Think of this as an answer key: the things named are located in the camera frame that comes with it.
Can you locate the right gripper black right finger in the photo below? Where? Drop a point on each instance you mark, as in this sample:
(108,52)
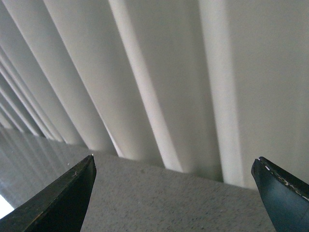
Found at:
(285,197)

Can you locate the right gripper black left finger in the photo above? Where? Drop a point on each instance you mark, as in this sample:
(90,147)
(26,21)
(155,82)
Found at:
(60,207)

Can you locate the white pleated curtain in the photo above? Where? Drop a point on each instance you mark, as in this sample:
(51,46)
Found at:
(195,86)

